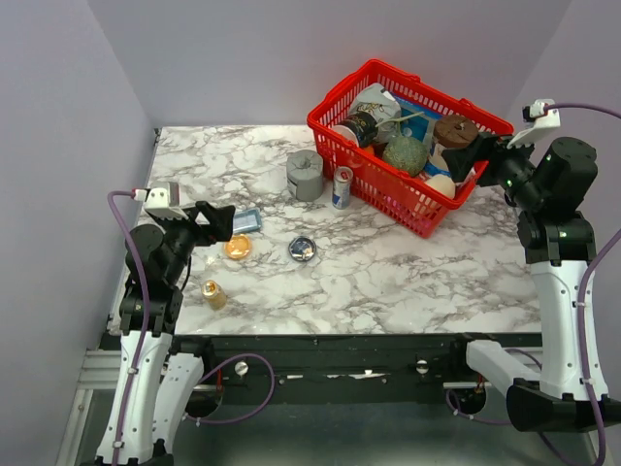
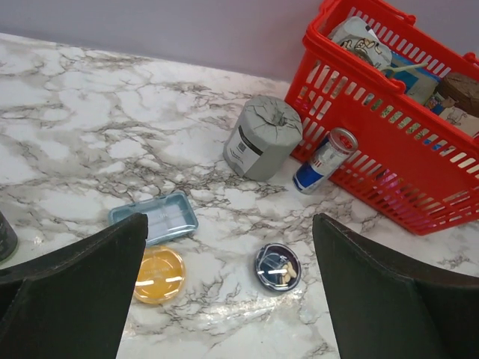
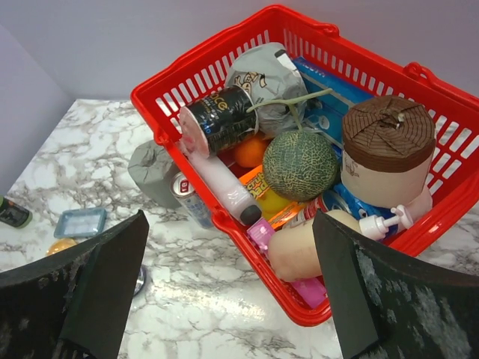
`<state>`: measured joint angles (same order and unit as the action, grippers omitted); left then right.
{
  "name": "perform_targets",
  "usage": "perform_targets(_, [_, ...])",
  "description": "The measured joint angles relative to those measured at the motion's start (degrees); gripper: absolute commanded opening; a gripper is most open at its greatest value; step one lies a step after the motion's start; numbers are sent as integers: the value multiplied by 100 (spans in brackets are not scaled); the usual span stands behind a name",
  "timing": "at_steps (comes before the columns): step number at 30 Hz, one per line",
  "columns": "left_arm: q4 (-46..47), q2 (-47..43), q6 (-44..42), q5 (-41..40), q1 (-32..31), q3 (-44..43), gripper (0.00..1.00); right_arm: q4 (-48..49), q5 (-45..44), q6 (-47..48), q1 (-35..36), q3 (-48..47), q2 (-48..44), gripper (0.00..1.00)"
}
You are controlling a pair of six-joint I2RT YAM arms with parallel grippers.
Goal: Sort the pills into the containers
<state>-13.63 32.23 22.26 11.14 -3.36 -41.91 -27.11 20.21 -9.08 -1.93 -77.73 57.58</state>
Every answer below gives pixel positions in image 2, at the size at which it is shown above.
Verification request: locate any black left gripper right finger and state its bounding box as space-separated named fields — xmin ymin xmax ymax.
xmin=312 ymin=213 xmax=478 ymax=358

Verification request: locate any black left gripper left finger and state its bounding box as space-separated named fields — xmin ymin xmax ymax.
xmin=1 ymin=213 xmax=148 ymax=358

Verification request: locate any round yellow pill container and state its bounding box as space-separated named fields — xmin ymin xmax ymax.
xmin=133 ymin=245 xmax=186 ymax=304

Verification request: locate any green lidded dark jar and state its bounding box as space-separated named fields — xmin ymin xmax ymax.
xmin=0 ymin=212 xmax=18 ymax=262

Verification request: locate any round dark blue pill container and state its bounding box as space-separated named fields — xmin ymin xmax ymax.
xmin=254 ymin=242 xmax=302 ymax=294

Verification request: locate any rectangular light blue pill box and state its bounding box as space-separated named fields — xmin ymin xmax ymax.
xmin=108 ymin=191 xmax=198 ymax=248

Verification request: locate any red plastic shopping basket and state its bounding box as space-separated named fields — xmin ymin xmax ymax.
xmin=286 ymin=1 xmax=478 ymax=235

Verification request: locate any grey wrapped toilet paper roll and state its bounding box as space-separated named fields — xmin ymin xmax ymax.
xmin=223 ymin=96 xmax=302 ymax=182

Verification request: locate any blue box in basket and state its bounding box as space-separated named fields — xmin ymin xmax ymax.
xmin=386 ymin=67 xmax=441 ymax=105

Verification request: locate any grey patterned snack bag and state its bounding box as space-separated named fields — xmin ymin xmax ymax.
xmin=328 ymin=16 xmax=392 ymax=70

